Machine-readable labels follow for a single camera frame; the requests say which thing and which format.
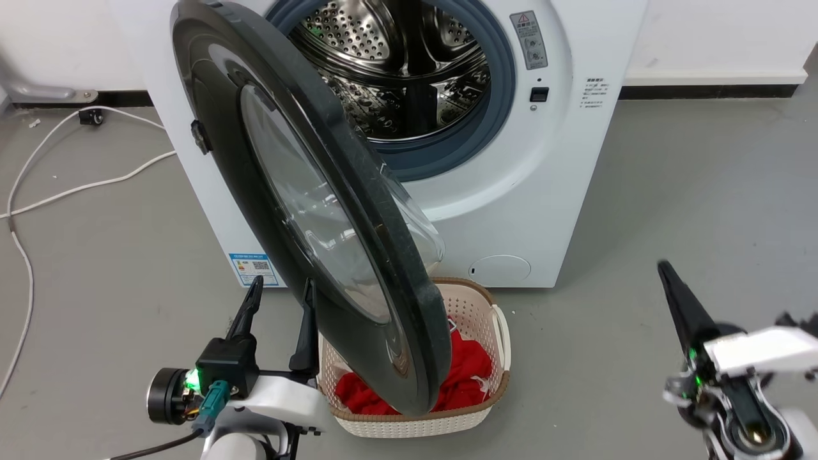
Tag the grey-blue rubber door gasket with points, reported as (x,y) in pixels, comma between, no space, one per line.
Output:
(447,155)

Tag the perforated steel washer drum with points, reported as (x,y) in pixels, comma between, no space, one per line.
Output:
(358,32)

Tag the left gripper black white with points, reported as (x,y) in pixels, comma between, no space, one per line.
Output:
(227,364)

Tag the dark grey round washer door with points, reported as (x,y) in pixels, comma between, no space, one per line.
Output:
(361,185)

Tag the round white filter cover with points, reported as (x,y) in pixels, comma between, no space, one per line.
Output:
(500,271)

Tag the beige woven plastic laundry basket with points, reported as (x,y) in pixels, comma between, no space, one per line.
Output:
(476,306)

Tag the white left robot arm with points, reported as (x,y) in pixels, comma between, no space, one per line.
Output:
(243,444)

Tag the grey metal floor bracket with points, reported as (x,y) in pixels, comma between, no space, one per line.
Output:
(38,91)

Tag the white front-load washing machine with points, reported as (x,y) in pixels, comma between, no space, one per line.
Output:
(543,191)

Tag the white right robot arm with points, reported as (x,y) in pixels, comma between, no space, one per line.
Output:
(806,434)

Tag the grey warning sticker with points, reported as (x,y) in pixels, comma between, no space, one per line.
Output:
(529,39)

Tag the red garment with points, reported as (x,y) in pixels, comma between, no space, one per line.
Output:
(471,374)

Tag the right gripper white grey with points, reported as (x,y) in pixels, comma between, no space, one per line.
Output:
(748,358)

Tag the blue energy label sticker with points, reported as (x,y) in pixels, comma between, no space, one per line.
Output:
(252,268)

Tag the small black caster wheel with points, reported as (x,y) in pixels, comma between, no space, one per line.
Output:
(91,117)

